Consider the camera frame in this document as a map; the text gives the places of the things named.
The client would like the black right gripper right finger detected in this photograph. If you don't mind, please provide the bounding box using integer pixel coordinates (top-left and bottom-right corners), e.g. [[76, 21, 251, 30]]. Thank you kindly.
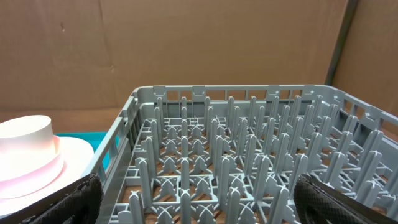
[[294, 174, 397, 224]]

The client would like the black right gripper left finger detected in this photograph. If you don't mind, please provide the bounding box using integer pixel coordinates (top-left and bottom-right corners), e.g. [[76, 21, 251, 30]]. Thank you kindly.
[[19, 173, 103, 224]]

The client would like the white paper cup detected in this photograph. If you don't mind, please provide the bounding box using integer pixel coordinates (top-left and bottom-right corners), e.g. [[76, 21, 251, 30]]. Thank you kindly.
[[1, 115, 58, 180]]

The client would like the pink bowl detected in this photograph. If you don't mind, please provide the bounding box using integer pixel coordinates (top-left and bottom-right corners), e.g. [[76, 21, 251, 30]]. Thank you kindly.
[[1, 136, 64, 200]]

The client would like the grey dishwasher rack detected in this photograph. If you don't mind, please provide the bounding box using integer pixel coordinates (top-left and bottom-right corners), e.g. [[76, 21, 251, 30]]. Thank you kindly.
[[86, 85, 397, 223]]

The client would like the white pink plate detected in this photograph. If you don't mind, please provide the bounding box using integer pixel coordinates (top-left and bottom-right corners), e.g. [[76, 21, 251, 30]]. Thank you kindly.
[[1, 136, 94, 217]]

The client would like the teal plastic tray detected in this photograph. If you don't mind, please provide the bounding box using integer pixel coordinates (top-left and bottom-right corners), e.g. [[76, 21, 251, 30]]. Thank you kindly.
[[55, 132, 119, 170]]

